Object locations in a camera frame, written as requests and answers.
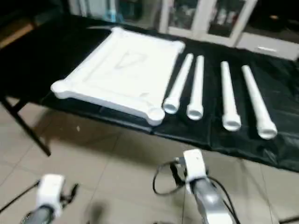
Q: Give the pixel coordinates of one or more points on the white plastic table leg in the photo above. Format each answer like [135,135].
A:
[197,86]
[229,95]
[257,100]
[178,81]

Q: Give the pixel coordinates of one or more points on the white plastic table top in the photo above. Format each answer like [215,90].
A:
[121,70]

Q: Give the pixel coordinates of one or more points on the white glass door cabinet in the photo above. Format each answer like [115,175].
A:
[201,18]

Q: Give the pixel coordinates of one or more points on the black table mat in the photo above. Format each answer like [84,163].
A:
[42,56]

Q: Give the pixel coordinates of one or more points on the white drawer unit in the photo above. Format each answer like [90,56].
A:
[261,44]

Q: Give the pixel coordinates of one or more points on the black case with yellow label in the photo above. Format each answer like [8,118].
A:
[275,25]

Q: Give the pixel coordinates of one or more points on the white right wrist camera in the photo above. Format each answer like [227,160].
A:
[194,168]

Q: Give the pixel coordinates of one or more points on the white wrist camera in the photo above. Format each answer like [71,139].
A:
[50,191]
[194,168]

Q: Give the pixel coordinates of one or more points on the black metal table frame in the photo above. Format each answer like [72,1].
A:
[28,130]

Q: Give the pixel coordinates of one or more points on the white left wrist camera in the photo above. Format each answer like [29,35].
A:
[50,191]

